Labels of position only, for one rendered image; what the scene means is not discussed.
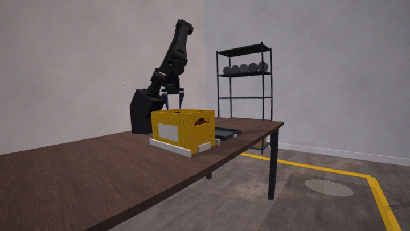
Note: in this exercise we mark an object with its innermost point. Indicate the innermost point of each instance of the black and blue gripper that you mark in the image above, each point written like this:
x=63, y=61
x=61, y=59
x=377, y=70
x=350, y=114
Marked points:
x=174, y=91

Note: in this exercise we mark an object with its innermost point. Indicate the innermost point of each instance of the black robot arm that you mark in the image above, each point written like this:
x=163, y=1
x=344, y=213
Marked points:
x=177, y=57

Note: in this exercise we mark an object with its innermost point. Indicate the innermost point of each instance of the yellow divided crate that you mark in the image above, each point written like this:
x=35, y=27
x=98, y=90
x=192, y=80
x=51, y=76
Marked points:
x=180, y=130

